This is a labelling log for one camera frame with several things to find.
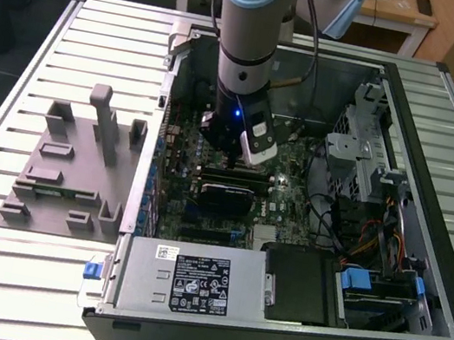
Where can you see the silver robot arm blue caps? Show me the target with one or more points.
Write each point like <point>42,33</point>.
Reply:
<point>247,28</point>

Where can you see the black RAM slot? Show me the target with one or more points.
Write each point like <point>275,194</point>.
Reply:
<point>233,182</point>
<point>252,178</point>

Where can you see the black graphics card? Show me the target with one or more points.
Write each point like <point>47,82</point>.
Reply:
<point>224,198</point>

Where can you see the green motherboard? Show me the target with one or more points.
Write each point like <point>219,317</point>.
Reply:
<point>288,198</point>

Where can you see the black expansion slot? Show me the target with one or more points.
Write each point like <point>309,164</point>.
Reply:
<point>204,235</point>

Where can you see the silver chipset heatsink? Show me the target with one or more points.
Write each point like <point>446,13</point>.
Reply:
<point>265,233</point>

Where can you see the silver metal drive cage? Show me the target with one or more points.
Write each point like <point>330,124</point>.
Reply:
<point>344,151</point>

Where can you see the grey parts rack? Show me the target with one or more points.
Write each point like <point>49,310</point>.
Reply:
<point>73,195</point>

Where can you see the silver power supply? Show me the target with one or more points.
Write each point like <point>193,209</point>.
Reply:
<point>137,277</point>

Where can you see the green RAM stick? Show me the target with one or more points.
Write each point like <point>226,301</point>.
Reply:
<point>53,192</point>

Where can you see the blue case latch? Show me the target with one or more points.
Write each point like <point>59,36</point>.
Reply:
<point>91,270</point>

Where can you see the hard disk in blue carrier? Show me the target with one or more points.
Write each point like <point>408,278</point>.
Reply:
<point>355,278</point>

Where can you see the black phone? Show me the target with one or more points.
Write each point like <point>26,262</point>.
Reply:
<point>424,6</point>

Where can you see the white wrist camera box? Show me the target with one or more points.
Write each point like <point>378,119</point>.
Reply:
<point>258,153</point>

